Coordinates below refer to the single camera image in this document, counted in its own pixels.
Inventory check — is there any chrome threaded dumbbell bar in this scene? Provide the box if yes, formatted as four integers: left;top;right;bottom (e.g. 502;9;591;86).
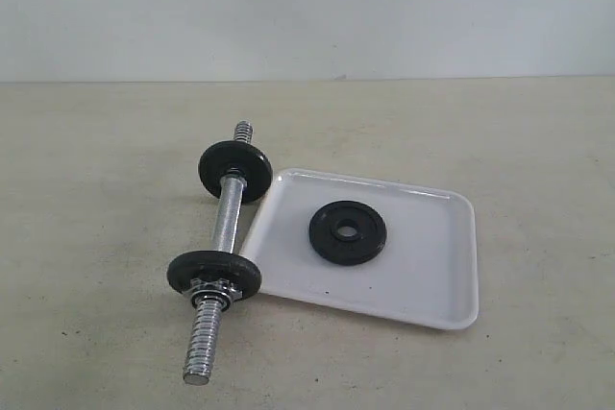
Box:
181;120;255;374

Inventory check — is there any black weight plate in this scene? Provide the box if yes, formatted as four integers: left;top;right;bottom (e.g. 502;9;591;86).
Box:
166;250;262;299
308;201;387;266
198;140;273;204

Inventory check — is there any chrome hex collar nut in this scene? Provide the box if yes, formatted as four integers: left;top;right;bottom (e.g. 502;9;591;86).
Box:
184;278;243;311

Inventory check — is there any white rectangular plastic tray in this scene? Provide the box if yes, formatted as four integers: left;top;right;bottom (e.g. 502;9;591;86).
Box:
241;168;479;330

